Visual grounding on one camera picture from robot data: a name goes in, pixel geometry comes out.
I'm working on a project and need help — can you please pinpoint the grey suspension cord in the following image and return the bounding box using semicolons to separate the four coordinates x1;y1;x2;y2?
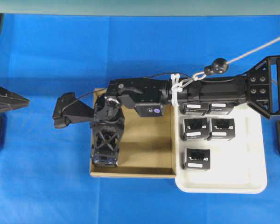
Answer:
177;32;280;89

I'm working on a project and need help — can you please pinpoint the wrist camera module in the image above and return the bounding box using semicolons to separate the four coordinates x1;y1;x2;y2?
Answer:
135;104;165;117

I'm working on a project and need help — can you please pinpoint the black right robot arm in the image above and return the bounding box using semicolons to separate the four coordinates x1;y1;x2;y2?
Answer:
52;55;280;167

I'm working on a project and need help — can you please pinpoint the black small box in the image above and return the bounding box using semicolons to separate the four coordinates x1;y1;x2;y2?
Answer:
181;103;209;116
183;148;210;170
207;103;234;115
207;118;236;141
182;118;210;141

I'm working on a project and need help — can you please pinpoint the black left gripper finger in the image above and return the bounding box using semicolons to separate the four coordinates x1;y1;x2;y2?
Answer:
0;87;30;105
0;102;29;113

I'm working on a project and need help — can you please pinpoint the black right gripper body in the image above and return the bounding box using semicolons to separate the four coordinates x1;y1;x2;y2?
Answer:
91;78;165;167

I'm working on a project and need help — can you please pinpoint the white plastic tray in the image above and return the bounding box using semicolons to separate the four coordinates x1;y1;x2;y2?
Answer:
170;104;267;194

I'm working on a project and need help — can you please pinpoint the brown cardboard box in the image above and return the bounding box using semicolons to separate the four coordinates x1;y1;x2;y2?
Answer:
89;87;177;179

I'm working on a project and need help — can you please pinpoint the blue table cloth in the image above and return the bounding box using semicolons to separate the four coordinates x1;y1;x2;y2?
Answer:
0;14;280;224

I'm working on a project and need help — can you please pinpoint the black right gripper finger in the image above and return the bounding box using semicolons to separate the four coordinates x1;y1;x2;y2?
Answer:
52;107;93;129
54;92;89;112

